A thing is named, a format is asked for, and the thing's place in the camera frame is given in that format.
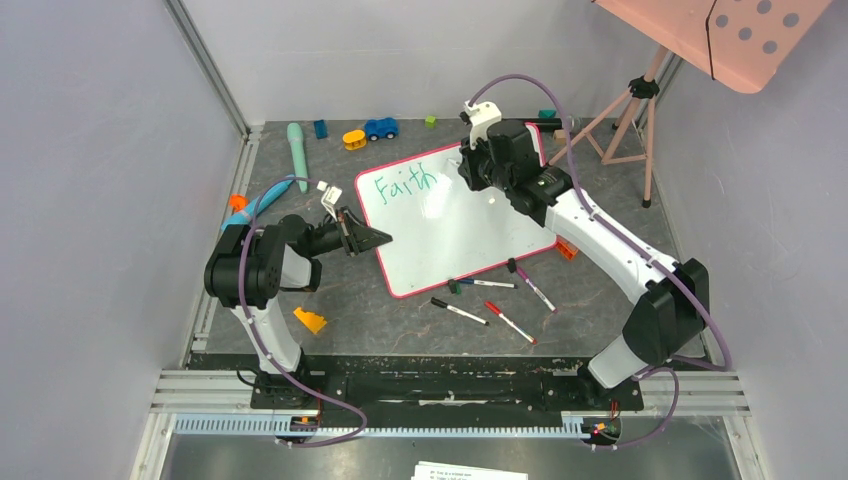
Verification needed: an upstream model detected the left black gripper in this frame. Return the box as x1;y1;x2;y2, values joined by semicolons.
306;207;392;257

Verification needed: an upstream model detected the pink framed whiteboard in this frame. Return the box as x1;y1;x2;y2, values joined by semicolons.
354;144;556;299

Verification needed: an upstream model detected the green marker cap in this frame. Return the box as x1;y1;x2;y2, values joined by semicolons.
447;279;461;295

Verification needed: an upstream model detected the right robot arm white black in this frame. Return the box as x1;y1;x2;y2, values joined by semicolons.
458;118;709;408

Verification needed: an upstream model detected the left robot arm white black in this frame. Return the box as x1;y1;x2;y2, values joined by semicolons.
204;207;393;408

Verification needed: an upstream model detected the black whiteboard marker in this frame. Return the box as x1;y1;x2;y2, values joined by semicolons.
430;297;490;326

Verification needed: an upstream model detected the blue whiteboard marker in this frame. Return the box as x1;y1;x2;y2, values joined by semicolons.
456;278;517;289

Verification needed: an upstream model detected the purple whiteboard marker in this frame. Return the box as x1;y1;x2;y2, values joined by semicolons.
516;267;558;313

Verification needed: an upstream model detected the red whiteboard marker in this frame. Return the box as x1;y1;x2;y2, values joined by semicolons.
484;301;537;345

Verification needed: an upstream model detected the yellow oval toy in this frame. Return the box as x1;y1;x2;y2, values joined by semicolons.
342;129;368;151

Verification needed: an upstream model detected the yellow plastic wedge block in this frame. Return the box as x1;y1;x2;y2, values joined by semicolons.
293;307;327;335

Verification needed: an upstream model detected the blue toy car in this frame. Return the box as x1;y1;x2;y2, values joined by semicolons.
364;117;399;141

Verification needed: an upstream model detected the dark blue block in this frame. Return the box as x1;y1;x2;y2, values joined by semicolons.
313;120;329;139

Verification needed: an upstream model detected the orange semicircle toy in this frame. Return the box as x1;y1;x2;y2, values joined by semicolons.
555;239;579;261

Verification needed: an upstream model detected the mint green toy tube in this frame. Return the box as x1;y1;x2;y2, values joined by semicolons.
286;122;309;193

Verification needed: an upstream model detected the blue toy tube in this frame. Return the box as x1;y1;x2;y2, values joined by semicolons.
220;177;293;232

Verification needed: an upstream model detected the orange toy piece left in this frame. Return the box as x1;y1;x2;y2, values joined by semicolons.
228;194;249;212

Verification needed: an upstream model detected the pink tripod stand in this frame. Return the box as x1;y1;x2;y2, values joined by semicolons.
571;45;669;208

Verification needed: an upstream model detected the white paper sheet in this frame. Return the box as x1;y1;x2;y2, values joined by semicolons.
411;461;529;480

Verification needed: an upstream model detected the pink perforated board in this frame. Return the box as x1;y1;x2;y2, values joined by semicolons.
597;0;832;94

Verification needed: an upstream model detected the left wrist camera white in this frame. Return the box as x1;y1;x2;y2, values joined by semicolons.
316;181;343;219

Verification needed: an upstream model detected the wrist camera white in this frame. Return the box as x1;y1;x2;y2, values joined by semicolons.
460;100;502;150
316;181;343;219

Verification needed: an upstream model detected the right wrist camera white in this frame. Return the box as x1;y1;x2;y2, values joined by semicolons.
460;100;502;150

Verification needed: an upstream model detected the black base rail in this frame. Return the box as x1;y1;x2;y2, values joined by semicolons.
248;352;713;415

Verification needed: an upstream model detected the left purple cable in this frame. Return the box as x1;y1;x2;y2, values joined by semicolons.
237;175;369;450

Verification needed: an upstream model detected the purple cable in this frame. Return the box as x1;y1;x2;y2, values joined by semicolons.
466;74;734;453
237;175;369;450

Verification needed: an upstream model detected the white cable duct strip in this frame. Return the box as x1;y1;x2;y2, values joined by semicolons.
172;410;588;440

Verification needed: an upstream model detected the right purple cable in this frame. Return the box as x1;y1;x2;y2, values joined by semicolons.
466;74;734;453

